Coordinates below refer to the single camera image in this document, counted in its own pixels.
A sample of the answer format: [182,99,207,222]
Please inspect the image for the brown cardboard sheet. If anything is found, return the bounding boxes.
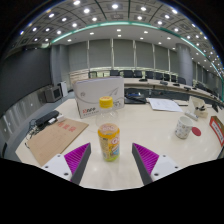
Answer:
[24,118,90,167]

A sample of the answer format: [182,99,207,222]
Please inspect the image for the large white cardboard box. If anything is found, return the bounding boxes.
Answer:
[72,75,126,120]

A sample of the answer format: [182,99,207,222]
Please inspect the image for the row of black office chairs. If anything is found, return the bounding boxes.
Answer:
[88,69,188,85]

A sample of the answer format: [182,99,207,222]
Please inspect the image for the white paper sheets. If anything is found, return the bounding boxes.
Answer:
[147,97,184,113]

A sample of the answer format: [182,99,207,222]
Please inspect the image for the yellow-capped clear drink bottle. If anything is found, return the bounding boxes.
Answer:
[97,95,122,163]

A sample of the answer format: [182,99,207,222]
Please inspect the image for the white patterned mug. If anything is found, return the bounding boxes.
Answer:
[174,115,194,140]

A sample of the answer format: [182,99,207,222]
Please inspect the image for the white remote control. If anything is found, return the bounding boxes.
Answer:
[184,111,199,122]

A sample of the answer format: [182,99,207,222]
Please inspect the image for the round ceiling lights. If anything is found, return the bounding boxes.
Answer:
[18,0,223,73]

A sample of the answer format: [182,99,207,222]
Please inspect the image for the red and white carton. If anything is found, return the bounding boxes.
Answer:
[209,115,224,148]

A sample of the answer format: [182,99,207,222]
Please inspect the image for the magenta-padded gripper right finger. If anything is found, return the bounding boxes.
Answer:
[131,142,183,186]

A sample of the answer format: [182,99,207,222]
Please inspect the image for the flat round red coaster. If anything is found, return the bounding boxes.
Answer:
[191,126,202,137]

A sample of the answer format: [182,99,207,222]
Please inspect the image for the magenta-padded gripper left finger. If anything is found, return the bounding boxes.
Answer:
[41,142,92,186]

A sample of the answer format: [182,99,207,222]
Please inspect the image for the black bag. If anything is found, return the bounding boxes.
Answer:
[123,87,148,105]

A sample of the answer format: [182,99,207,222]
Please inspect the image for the grey box monitor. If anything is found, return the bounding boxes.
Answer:
[44,85,64,103]

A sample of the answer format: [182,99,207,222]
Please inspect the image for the black desk device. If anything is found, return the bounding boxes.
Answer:
[34,110,60,128]

